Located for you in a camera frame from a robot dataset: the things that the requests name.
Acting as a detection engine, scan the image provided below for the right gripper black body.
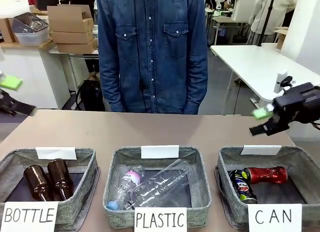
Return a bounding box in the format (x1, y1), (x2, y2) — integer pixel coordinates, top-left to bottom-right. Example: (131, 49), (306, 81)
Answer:
(271, 82), (320, 125)

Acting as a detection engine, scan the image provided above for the crushed red can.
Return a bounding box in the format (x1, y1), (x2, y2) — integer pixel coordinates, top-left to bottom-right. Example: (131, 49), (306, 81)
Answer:
(243, 166), (289, 185)

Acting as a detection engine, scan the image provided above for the black and blue can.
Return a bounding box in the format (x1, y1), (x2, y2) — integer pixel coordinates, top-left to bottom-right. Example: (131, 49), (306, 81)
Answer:
(229, 169), (258, 205)

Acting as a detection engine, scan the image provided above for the brown glass bottle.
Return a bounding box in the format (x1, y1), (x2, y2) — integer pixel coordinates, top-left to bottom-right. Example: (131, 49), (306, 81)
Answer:
(46, 158), (75, 201)
(23, 165), (55, 202)

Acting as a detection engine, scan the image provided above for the large clear plastic bottle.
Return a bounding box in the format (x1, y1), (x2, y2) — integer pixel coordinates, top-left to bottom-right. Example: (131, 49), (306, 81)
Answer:
(123, 158), (195, 209)

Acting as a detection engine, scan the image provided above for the crushed clear bottle pink label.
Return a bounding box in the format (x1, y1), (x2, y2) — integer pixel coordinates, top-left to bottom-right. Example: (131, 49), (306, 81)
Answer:
(106, 165), (147, 210)

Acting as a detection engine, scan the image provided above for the person's right forearm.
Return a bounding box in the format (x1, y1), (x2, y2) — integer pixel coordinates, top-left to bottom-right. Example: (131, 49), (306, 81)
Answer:
(98, 54), (126, 113)

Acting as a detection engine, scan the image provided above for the person's left forearm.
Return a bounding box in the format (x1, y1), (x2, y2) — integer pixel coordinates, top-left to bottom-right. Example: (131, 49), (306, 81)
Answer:
(183, 54), (210, 115)

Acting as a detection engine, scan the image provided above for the white card on can basket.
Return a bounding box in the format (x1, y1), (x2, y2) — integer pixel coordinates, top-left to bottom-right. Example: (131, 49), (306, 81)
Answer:
(240, 144), (282, 156)

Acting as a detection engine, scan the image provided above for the grey fabric can basket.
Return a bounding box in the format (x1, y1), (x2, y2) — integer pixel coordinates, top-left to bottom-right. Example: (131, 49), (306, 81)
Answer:
(214, 145), (320, 230)

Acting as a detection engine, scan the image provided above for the white card on bottle basket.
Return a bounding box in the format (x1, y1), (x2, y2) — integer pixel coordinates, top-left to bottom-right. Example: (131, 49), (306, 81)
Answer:
(35, 146), (77, 160)

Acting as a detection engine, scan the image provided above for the grey fabric plastic basket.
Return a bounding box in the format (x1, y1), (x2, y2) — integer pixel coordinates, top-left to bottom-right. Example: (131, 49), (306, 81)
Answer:
(102, 145), (212, 229)

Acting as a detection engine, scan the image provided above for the white CAN paper label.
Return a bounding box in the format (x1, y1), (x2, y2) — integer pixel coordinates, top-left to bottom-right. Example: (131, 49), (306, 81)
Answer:
(247, 203), (303, 232)

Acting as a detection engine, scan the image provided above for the grey fabric bottle basket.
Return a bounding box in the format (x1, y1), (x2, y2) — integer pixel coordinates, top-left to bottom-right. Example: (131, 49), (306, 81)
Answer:
(0, 148), (101, 230)

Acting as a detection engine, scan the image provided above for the white card on plastic basket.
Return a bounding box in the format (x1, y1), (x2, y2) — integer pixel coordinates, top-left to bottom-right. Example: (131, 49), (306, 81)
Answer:
(141, 145), (180, 160)

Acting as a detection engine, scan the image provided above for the white cabinet desk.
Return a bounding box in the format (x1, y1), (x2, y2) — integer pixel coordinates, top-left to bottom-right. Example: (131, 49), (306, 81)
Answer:
(0, 45), (71, 110)

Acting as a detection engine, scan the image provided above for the white block with black clamp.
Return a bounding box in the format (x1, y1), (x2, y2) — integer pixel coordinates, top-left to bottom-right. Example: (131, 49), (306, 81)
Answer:
(273, 71), (294, 93)

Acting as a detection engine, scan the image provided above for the clear plastic bin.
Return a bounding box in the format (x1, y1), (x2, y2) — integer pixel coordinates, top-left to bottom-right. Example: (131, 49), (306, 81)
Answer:
(14, 29), (50, 47)

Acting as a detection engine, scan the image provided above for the small cardboard box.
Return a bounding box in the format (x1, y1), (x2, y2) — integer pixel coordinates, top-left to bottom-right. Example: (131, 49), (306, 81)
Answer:
(0, 16), (16, 44)

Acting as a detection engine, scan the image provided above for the white table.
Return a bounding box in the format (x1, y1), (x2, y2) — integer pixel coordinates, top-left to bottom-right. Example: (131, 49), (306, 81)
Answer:
(209, 43), (320, 108)

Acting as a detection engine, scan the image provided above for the grey perforated plastic crate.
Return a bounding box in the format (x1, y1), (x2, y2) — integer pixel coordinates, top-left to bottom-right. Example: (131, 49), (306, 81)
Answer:
(12, 13), (50, 35)

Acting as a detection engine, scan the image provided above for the open cardboard box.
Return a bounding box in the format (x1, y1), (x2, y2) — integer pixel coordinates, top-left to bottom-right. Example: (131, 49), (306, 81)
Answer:
(273, 26), (291, 51)
(46, 4), (94, 34)

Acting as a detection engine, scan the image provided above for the black backpack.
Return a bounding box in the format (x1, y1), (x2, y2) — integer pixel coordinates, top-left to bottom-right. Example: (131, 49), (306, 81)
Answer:
(76, 79), (106, 112)

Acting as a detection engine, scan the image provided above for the flat cardboard box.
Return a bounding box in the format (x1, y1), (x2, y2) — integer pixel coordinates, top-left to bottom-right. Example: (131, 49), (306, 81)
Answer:
(53, 39), (98, 54)
(50, 29), (95, 45)

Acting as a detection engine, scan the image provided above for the black tripod pole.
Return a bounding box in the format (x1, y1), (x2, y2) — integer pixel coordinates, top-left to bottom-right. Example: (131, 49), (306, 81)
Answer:
(261, 0), (274, 45)

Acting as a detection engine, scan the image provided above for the person in white coat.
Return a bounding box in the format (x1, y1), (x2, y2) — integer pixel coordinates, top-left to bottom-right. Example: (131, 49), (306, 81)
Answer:
(249, 0), (297, 46)

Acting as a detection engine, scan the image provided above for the background wooden desk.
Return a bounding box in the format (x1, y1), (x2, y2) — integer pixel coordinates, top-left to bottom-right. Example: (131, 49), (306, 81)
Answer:
(211, 15), (249, 46)

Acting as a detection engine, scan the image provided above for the white BOTTLE paper label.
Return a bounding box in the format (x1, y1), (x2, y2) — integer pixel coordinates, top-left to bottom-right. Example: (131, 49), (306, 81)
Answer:
(2, 201), (60, 232)

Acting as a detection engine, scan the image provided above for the person in denim shirt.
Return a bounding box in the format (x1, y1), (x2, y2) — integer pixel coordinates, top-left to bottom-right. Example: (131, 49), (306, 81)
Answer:
(96, 0), (210, 115)

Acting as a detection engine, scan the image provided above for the white PLASTIC paper label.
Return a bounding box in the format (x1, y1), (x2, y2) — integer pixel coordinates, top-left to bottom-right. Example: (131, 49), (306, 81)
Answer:
(134, 206), (188, 232)

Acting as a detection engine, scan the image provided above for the white box enclosure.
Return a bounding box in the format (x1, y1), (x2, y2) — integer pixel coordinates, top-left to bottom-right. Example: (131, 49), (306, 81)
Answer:
(231, 0), (256, 22)

